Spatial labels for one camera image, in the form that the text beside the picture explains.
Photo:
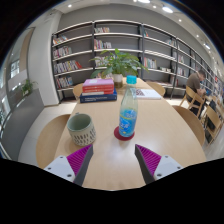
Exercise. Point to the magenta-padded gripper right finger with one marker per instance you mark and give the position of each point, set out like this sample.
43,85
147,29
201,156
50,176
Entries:
166,165

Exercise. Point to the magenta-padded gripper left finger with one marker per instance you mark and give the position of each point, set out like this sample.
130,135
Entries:
60,165

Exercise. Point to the clear bottle with blue cap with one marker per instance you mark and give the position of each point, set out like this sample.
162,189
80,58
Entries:
128,116

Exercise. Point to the grey-green patterned mug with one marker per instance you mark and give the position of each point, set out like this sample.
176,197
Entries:
81,131

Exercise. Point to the flat round red coaster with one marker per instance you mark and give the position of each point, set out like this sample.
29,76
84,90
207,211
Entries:
116,135

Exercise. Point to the group of wooden slat chairs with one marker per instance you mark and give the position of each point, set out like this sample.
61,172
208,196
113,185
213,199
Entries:
213,116

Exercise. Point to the white book with patterned cover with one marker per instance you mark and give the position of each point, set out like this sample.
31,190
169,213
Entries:
150,94

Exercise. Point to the dark blue thick book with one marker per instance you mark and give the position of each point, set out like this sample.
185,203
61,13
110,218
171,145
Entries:
98,98

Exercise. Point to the small leafy floor plant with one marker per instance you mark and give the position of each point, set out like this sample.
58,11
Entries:
27,87

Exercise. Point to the red book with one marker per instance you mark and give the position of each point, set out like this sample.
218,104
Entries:
98,89

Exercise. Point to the person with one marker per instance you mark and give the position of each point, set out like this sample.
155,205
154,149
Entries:
194,83

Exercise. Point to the pink-covered book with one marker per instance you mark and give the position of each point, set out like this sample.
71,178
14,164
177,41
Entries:
98,82

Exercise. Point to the potted green plant, white pot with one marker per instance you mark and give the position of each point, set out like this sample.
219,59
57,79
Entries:
116,63

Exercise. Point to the grey bookshelf unit with books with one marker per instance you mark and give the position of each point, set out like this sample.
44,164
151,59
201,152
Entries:
80,46

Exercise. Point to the group of ceiling lights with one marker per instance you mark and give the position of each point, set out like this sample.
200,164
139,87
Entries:
167,9

